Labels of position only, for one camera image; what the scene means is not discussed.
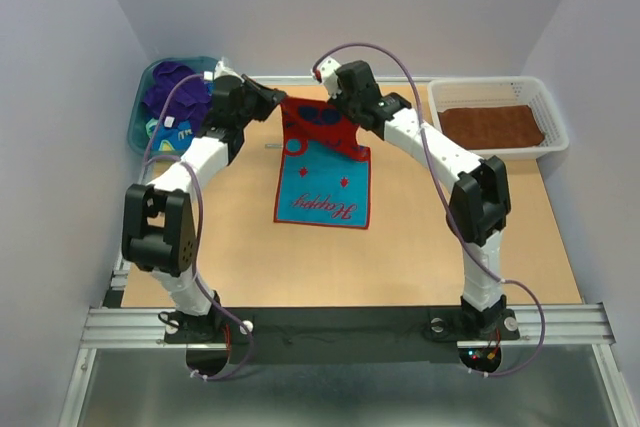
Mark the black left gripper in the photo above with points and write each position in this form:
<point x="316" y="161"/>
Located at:
<point x="266" y="97"/>

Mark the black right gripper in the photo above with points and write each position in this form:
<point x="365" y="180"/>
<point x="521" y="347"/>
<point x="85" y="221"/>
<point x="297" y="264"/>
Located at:
<point x="340" y="101"/>

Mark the red towel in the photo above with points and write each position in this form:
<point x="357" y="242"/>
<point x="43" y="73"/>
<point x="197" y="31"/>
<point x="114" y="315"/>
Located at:
<point x="325" y="174"/>

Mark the brown towel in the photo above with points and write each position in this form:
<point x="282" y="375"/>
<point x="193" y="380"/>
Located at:
<point x="507" y="127"/>

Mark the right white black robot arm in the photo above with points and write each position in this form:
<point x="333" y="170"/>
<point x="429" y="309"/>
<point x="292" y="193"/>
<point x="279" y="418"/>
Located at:
<point x="474" y="190"/>

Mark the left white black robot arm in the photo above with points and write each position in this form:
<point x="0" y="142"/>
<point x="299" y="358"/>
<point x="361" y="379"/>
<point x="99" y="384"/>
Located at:
<point x="163" y="219"/>

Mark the blue towel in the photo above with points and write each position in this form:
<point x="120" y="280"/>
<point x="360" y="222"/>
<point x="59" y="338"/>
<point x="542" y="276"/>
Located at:
<point x="177" y="138"/>

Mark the teal plastic bin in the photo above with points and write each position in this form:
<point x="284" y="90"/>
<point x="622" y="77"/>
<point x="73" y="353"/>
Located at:
<point x="157" y="80"/>

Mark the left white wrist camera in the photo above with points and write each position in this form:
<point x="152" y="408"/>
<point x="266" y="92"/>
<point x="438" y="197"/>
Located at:
<point x="221" y="69"/>

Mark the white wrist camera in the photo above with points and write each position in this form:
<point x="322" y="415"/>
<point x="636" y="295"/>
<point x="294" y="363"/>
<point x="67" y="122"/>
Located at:
<point x="325" y="74"/>
<point x="221" y="69"/>

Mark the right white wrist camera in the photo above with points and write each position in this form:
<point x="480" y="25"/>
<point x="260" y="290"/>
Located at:
<point x="325" y="74"/>

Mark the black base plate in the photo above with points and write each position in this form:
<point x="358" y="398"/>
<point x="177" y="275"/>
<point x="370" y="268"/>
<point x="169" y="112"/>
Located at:
<point x="332" y="335"/>

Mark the aluminium rail frame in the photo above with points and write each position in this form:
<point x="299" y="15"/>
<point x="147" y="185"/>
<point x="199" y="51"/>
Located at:
<point x="127" y="376"/>

